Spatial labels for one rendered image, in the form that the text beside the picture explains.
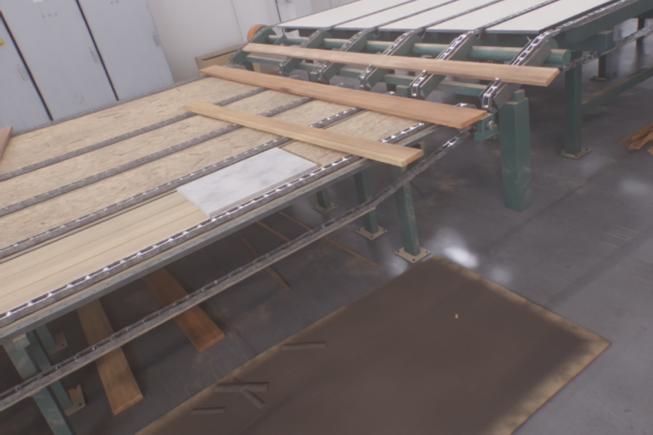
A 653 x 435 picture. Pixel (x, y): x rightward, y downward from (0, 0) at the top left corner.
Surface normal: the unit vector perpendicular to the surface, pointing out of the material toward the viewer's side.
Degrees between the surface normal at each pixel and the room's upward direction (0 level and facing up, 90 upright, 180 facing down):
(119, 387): 0
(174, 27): 88
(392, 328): 0
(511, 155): 90
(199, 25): 90
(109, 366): 0
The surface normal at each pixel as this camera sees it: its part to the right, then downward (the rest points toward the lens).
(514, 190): -0.80, 0.39
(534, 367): -0.19, -0.89
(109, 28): 0.56, 0.25
